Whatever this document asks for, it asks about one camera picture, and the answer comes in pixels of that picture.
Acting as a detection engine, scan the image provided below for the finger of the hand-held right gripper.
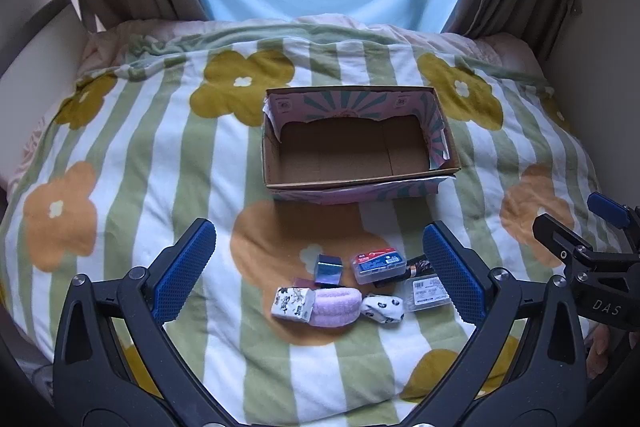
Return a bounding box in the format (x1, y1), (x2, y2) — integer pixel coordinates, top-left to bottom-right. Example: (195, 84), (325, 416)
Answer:
(532, 213), (597, 273)
(587, 192), (640, 253)

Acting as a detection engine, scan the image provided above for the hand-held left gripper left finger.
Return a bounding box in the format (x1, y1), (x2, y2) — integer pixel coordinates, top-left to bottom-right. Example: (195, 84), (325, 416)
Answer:
(52, 218), (236, 427)

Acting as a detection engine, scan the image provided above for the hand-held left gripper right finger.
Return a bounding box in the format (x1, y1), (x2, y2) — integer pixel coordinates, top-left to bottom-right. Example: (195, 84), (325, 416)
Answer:
(400, 221), (588, 427)

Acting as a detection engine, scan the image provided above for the dark patterned tube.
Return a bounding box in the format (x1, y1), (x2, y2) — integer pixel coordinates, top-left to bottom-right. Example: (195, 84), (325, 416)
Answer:
(402, 258), (432, 281)

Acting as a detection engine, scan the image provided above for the clear case white label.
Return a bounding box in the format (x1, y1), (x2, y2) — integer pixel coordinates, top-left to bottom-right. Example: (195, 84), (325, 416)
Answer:
(403, 274), (452, 313)

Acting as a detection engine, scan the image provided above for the clear plastic box red-blue label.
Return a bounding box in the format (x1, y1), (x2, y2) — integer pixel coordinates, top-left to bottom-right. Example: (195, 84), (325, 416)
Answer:
(350, 246), (409, 286)

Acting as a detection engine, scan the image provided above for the white printed cloth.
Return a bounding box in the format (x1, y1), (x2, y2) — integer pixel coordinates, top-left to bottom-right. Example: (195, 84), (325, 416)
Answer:
(361, 294), (405, 326)

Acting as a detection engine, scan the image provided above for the white printed tissue packet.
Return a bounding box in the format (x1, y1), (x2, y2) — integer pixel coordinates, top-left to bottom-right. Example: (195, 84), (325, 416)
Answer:
(271, 286), (317, 322)

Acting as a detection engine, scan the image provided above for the iridescent cube box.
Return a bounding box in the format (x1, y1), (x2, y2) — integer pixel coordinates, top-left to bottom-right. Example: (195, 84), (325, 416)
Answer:
(314, 254), (344, 288)

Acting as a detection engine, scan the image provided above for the printed cardboard box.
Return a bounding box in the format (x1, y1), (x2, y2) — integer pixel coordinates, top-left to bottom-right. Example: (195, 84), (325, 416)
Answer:
(260, 85), (462, 206)

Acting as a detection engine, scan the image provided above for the person's right hand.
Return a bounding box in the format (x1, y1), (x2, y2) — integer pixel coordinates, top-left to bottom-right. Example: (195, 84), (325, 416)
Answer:
(584, 324), (615, 380)

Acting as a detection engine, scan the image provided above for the flower printed striped blanket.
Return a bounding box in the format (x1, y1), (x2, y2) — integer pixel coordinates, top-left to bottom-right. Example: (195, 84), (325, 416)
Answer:
(0, 19), (623, 427)

